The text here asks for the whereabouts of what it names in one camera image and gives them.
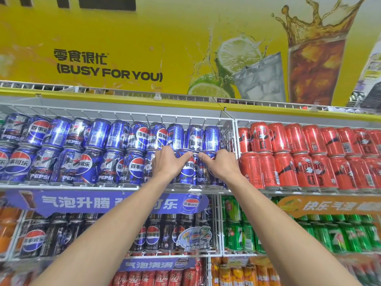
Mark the row of orange bottles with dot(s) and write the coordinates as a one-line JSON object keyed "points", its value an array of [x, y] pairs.
{"points": [[7, 229]]}

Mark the person's right hand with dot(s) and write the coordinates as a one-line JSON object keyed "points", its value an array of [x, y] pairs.
{"points": [[226, 168]]}

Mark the hanging promotion tag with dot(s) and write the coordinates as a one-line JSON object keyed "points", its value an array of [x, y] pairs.
{"points": [[195, 238]]}

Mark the orange shelf sign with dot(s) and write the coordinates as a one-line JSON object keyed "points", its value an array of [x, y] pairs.
{"points": [[327, 205]]}

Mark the row of red cola cans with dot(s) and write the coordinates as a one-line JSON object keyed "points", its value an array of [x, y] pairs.
{"points": [[154, 278]]}

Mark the row of orange drink cans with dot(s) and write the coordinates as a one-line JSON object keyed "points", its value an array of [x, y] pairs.
{"points": [[238, 275]]}

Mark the stack of red cans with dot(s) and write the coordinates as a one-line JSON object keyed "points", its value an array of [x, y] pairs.
{"points": [[312, 157]]}

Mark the blue soda can round logo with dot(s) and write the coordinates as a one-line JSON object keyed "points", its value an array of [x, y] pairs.
{"points": [[188, 172]]}

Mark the clear price tag clip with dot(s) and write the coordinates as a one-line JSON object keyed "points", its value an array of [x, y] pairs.
{"points": [[157, 96], [314, 107]]}

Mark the row of black cans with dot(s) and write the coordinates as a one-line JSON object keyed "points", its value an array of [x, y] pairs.
{"points": [[53, 235]]}

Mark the stack of blue cans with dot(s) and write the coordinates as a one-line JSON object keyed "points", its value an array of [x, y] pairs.
{"points": [[89, 151]]}

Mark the yellow advertising banner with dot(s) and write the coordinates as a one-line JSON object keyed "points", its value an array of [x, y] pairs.
{"points": [[134, 38]]}

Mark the person's left thumb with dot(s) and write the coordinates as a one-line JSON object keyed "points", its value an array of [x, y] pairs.
{"points": [[186, 158]]}

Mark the person's left hand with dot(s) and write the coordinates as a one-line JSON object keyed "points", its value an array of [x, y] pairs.
{"points": [[165, 165]]}

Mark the small purple shelf sign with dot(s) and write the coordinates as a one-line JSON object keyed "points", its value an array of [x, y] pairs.
{"points": [[148, 265]]}

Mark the person's right thumb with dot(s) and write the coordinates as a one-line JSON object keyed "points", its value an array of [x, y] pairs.
{"points": [[206, 158]]}

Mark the person's right forearm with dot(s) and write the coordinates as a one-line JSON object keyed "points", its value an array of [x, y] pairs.
{"points": [[285, 235]]}

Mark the person's left forearm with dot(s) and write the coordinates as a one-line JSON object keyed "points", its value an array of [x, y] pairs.
{"points": [[113, 235]]}

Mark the large purple shelf sign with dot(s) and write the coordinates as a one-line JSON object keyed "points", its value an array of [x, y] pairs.
{"points": [[74, 202]]}

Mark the row of green cans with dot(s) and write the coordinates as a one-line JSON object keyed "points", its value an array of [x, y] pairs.
{"points": [[342, 235]]}

